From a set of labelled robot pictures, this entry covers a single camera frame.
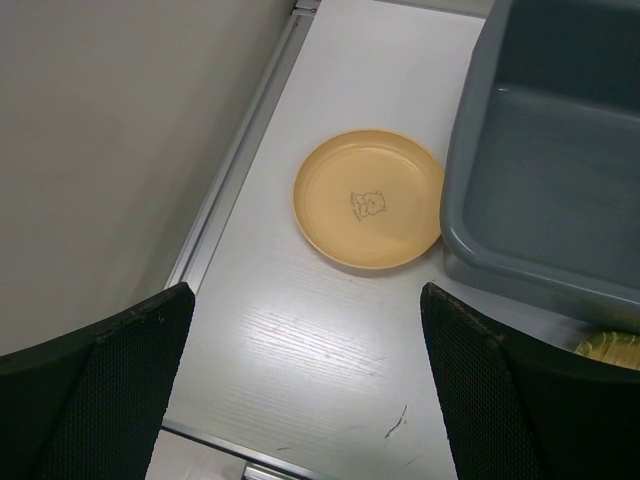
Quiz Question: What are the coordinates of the woven bamboo tray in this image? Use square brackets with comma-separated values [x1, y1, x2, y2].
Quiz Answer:
[574, 331, 640, 371]

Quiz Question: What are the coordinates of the grey plastic bin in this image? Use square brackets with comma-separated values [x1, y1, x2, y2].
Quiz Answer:
[440, 1, 639, 331]

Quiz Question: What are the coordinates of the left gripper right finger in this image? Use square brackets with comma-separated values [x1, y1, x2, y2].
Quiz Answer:
[420, 283, 639, 479]

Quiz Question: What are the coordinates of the aluminium frame rail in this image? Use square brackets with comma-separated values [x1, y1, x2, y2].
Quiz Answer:
[163, 1, 321, 479]

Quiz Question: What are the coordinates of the tan plate with bear print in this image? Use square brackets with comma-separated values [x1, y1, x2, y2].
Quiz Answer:
[292, 129, 444, 270]

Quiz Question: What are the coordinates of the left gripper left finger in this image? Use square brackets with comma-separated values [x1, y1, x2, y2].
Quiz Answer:
[1, 282, 195, 479]

